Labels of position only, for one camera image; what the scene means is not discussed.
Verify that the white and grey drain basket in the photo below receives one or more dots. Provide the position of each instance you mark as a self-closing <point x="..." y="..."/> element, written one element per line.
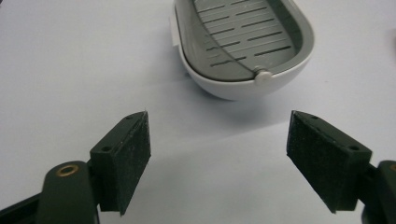
<point x="246" y="40"/>

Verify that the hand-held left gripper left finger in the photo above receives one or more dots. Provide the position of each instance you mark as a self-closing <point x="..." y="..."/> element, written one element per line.
<point x="124" y="158"/>

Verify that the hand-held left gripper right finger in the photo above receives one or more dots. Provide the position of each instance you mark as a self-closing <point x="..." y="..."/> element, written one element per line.
<point x="327" y="161"/>

